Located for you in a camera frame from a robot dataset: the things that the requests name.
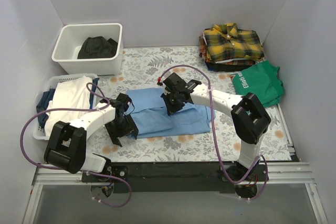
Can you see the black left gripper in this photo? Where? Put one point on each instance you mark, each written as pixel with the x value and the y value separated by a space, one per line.
pixel 122 131

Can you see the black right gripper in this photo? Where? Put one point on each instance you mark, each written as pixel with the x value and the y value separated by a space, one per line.
pixel 170 103

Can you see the light blue long sleeve shirt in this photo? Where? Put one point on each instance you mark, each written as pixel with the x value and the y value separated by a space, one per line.
pixel 152 120

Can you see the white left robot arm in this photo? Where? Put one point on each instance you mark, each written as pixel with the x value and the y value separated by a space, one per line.
pixel 67 146

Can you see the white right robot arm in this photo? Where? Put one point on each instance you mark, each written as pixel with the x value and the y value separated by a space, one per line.
pixel 249 116

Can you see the stack of folded plaid shirts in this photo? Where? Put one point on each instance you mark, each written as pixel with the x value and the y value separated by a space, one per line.
pixel 227 65

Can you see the floral patterned table mat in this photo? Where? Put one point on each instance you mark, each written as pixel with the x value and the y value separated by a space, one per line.
pixel 140 69

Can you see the cream white garment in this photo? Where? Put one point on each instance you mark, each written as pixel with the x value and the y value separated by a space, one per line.
pixel 70 94

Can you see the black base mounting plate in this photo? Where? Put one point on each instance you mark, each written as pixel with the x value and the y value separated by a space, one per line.
pixel 176 176

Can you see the yellow plaid flannel shirt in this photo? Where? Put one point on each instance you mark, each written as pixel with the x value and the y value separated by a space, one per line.
pixel 226 42

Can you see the dark striped garment in bin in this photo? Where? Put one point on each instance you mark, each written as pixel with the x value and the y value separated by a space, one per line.
pixel 98 48

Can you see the dark blue denim garment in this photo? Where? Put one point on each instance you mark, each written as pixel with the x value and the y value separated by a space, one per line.
pixel 43 105

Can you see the white perforated laundry basket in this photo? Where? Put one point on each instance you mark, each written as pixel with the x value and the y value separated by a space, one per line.
pixel 38 131

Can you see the white plastic bin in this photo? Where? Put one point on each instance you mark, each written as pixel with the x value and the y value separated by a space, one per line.
pixel 71 39

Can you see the green t-shirt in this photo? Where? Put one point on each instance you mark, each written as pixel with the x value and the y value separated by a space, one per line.
pixel 262 80

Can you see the aluminium frame rail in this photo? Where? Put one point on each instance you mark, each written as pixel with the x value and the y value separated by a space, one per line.
pixel 278 173

